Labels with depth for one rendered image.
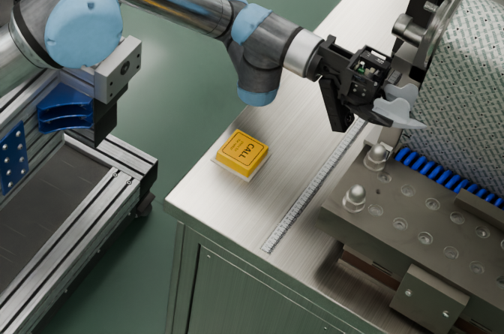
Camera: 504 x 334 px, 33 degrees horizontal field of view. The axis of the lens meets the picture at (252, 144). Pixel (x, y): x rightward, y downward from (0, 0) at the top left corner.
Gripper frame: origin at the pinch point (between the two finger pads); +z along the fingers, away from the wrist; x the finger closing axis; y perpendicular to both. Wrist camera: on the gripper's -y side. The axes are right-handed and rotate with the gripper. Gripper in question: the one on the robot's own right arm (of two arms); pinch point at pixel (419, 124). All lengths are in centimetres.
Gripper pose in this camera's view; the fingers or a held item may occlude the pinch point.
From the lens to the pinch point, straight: 144.4
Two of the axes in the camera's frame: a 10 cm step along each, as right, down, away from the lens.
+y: 1.3, -6.2, -7.7
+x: 5.2, -6.2, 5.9
